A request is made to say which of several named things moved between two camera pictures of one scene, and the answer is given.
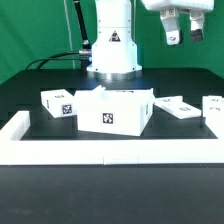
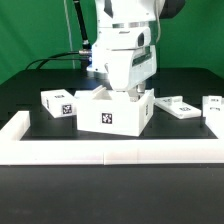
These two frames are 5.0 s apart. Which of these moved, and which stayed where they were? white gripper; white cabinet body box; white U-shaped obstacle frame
Moved: white gripper
Stayed: white cabinet body box; white U-shaped obstacle frame
